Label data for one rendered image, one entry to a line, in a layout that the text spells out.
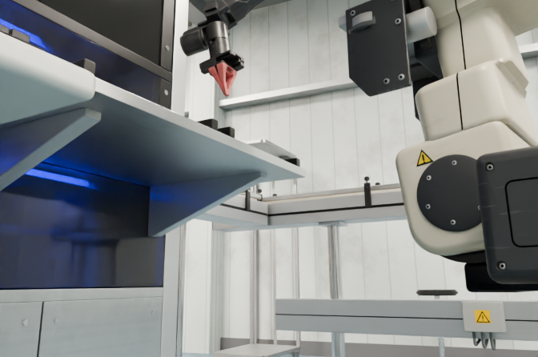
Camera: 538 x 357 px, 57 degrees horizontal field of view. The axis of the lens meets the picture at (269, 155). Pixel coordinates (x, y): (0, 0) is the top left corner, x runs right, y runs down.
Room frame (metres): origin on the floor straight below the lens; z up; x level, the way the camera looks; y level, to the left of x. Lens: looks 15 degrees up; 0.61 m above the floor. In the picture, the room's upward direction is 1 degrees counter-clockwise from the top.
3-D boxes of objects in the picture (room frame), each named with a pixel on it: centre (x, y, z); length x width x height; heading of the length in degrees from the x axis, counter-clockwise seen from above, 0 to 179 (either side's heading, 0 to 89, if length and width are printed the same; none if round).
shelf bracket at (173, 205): (1.21, 0.16, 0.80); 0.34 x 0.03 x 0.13; 60
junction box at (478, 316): (1.66, -0.68, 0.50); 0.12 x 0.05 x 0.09; 60
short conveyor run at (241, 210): (1.77, 0.23, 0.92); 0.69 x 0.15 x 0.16; 150
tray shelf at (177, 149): (0.99, 0.29, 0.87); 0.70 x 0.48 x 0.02; 150
